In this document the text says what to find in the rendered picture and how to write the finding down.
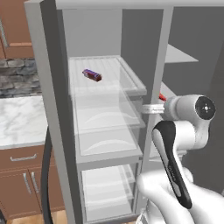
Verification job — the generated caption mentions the silver base cupboard handle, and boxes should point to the silver base cupboard handle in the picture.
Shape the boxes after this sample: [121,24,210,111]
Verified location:
[31,171,40,193]
[23,172,32,195]

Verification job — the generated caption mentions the brown base cupboard door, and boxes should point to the brown base cupboard door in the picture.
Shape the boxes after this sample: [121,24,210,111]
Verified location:
[0,170,42,221]
[28,164,66,213]

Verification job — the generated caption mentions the brown wall cupboard door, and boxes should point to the brown wall cupboard door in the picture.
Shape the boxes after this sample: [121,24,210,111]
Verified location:
[0,0,35,60]

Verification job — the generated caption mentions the clear freezer shelf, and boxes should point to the clear freezer shelf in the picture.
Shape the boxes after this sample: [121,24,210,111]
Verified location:
[74,127,144,164]
[72,87,147,136]
[68,54,148,98]

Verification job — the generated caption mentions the white fridge shelf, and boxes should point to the white fridge shelf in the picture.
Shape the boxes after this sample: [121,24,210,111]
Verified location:
[164,43,200,65]
[159,81,178,102]

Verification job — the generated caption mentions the brown drawer front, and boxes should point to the brown drawer front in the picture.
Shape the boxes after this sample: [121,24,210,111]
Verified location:
[0,144,46,173]

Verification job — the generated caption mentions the grey freezer door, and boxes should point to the grey freezer door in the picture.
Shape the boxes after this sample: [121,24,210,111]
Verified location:
[24,0,77,224]

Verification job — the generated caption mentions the grey fridge freezer cabinet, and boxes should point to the grey fridge freezer cabinet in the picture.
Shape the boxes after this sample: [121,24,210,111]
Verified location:
[39,0,224,224]

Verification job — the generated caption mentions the silver drawer handle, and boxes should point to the silver drawer handle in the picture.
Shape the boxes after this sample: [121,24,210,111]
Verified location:
[10,153,39,163]

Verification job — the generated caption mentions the silver wall cupboard handle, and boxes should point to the silver wall cupboard handle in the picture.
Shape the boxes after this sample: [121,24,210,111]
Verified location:
[0,19,9,48]

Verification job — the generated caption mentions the black door handle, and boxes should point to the black door handle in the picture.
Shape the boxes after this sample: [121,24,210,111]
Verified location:
[40,128,55,224]

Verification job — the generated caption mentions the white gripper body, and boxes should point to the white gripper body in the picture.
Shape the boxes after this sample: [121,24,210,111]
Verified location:
[141,103,166,116]

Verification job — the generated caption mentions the purple red food packet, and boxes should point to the purple red food packet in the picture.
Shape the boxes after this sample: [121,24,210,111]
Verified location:
[81,68,103,82]

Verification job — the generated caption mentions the clear freezer drawer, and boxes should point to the clear freezer drawer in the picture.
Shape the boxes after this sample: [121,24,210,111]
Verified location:
[80,164,138,223]

